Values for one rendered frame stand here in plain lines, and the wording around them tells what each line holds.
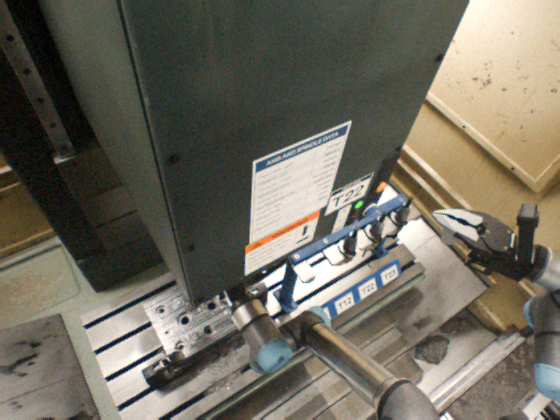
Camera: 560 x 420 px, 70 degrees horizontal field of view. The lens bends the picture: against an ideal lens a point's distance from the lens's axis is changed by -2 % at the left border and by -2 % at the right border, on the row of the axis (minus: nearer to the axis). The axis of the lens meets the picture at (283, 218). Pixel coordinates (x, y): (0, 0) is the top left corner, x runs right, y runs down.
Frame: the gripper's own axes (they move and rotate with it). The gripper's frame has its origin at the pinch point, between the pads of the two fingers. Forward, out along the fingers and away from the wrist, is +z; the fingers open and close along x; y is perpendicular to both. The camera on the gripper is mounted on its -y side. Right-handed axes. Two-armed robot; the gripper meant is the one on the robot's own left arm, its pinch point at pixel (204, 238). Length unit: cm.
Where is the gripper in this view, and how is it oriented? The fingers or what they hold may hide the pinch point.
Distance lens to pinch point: 103.1
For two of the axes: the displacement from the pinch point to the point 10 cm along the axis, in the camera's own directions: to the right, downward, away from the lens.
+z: -5.5, -7.3, 4.1
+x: 8.3, -4.1, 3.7
